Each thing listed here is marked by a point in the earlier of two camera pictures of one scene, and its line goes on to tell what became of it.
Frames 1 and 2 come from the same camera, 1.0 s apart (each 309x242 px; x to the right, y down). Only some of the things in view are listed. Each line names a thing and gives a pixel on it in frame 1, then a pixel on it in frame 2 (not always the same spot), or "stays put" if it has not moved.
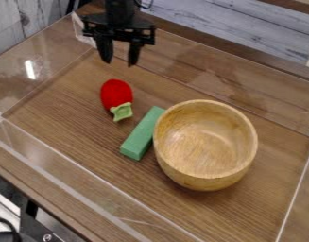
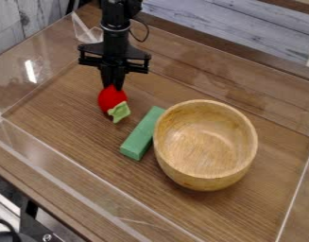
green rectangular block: x=141 y=139 stays put
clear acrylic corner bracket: x=79 y=26 stays put
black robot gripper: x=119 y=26 -> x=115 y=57
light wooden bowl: x=205 y=143 stays put
